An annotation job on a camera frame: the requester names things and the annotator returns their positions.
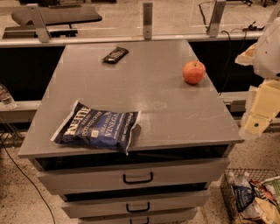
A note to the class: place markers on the middle metal bracket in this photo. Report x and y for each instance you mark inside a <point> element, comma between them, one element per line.
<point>147,20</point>

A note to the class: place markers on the blue chip bag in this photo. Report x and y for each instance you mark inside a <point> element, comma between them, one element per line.
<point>99,129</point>

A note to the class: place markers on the top grey drawer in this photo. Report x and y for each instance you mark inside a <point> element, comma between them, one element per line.
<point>133,176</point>

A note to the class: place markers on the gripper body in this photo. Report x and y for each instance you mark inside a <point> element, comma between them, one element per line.
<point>269,57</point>

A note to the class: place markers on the black snack bar wrapper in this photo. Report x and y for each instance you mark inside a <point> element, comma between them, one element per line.
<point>115,55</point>

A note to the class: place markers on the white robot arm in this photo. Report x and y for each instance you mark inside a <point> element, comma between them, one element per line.
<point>264,55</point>

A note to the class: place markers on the grey drawer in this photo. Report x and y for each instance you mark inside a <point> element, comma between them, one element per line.
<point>107,208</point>
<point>133,176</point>
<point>158,217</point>

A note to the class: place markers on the middle grey drawer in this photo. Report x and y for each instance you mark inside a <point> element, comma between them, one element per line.
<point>107,208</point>

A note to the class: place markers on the red apple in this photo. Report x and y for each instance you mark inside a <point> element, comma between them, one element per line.
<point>194,72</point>

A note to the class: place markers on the right metal bracket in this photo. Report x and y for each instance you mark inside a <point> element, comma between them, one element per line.
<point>214,25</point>

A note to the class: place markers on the left metal bracket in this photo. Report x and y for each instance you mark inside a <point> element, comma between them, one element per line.
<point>38,22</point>

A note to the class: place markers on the bottom grey drawer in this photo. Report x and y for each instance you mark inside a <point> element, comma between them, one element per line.
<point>158,217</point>

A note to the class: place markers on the wire basket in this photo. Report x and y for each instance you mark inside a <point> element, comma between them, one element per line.
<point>228,194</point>

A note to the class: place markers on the blue snack bag in basket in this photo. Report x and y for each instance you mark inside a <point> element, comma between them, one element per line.
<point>243,196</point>

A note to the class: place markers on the metal bracket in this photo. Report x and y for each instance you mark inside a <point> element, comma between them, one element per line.
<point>38,22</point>
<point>147,20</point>
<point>214,25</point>

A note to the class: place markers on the clear plastic water bottle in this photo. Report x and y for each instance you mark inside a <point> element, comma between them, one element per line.
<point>6,97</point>

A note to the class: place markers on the grey cabinet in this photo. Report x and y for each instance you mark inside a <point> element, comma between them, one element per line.
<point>178,121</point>

